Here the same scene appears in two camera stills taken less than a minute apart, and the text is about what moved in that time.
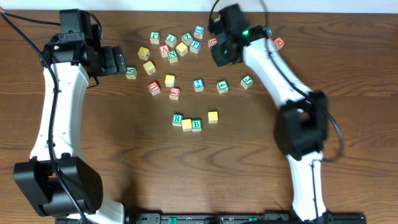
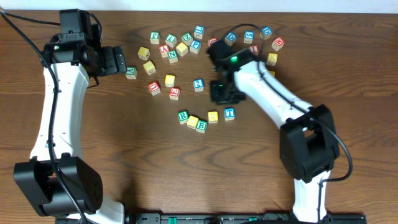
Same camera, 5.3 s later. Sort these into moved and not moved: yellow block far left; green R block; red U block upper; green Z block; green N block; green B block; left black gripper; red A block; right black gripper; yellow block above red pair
Moved: right black gripper; green B block; green R block
Not moved: red U block upper; red A block; yellow block above red pair; yellow block far left; green N block; left black gripper; green Z block
